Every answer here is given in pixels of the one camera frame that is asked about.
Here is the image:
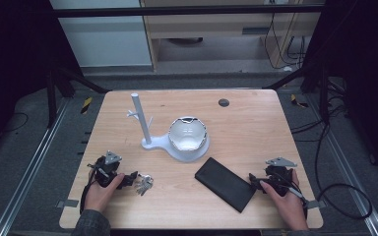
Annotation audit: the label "grey drawer cabinet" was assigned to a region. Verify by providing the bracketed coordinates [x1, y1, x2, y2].
[140, 0, 323, 72]

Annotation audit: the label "black frame leg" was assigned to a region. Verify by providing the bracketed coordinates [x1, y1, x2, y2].
[45, 64, 111, 130]
[262, 63, 331, 126]

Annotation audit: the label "black leather wallet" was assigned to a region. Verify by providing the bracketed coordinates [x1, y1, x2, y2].
[194, 156, 258, 213]

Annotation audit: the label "hand-held gripper black cable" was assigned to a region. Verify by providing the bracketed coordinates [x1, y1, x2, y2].
[283, 181, 310, 218]
[79, 163, 97, 214]

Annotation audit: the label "aluminium floor rail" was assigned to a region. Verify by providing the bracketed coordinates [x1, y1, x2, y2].
[307, 93, 378, 236]
[0, 97, 71, 236]

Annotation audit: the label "black horizontal frame bar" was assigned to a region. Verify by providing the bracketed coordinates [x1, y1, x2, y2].
[53, 4, 326, 19]

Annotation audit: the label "grey tape strip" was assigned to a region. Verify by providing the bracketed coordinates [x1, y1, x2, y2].
[306, 200, 327, 210]
[56, 199, 80, 209]

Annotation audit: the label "black hanging cables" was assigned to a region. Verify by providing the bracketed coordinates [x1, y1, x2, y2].
[263, 12, 308, 71]

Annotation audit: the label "person's right hand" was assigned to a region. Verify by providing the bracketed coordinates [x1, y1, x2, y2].
[259, 168, 309, 231]

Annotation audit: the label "white key stand with base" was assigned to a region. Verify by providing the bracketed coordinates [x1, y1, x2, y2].
[126, 92, 211, 163]

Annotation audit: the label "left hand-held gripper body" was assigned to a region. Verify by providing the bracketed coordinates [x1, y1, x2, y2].
[88, 150, 123, 189]

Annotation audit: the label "black floor cable loop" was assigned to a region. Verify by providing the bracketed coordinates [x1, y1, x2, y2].
[289, 114, 374, 220]

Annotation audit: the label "yellow black hazard tape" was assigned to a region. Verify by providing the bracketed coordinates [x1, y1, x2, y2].
[80, 96, 94, 115]
[289, 93, 310, 109]

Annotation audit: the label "bunch of silver keys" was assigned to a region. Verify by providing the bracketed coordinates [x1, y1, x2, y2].
[133, 173, 155, 197]

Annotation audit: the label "left hand-held gripper black cable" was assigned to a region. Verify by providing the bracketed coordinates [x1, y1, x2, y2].
[79, 163, 97, 214]

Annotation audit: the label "right hand-held gripper black cable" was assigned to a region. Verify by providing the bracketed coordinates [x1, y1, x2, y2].
[283, 181, 310, 218]

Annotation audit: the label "black curtain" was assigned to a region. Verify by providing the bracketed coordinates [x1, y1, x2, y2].
[0, 0, 82, 158]
[303, 0, 378, 183]

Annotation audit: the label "person's left hand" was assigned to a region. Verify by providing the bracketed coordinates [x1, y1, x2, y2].
[84, 172, 126, 214]

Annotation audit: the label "white cabinet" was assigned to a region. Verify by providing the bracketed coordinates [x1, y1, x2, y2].
[49, 0, 153, 69]

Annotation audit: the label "white bowl with silver rim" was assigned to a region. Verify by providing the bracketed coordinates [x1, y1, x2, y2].
[167, 116, 209, 152]

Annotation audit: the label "dark drawer handle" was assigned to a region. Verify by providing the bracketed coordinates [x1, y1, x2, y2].
[166, 36, 205, 46]

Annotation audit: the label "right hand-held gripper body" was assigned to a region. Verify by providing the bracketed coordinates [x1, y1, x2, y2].
[259, 156, 298, 198]

